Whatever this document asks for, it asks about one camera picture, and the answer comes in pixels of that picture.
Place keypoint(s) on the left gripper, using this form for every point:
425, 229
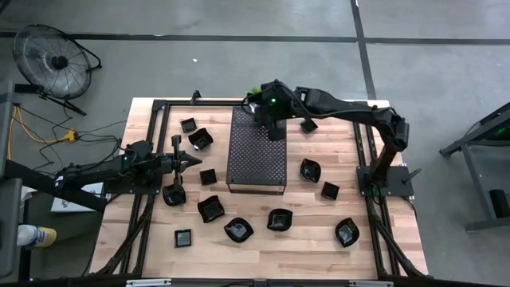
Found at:
175, 162

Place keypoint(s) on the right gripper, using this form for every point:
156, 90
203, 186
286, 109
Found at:
275, 105

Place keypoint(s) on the black rounded wavy mini plate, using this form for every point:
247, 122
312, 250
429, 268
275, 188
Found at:
174, 199
346, 233
279, 220
310, 170
238, 230

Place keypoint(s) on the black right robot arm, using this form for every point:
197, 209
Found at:
350, 109

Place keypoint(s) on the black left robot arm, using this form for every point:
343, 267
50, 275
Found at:
99, 171

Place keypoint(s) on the black perforated metal rack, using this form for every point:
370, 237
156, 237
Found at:
247, 159

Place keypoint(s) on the white cardboard box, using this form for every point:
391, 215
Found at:
69, 205

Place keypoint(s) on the black stand beam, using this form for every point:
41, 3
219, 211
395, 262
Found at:
40, 185

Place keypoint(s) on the black floor fan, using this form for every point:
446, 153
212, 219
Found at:
52, 61

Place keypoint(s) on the white and yellow bottle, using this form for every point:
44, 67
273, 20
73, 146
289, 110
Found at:
36, 236

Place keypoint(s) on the grey cabinet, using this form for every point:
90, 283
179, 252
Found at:
10, 227

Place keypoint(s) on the black metal cart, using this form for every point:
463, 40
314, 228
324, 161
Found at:
478, 183

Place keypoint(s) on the black cylinder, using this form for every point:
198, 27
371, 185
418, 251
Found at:
500, 203

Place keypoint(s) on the black aluminium table frame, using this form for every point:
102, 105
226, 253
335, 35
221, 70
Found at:
215, 103

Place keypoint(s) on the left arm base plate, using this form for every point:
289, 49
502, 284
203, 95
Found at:
119, 188

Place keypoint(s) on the silver table bracket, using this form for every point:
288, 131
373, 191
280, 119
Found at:
370, 284
148, 282

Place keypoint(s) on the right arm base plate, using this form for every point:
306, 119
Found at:
398, 181

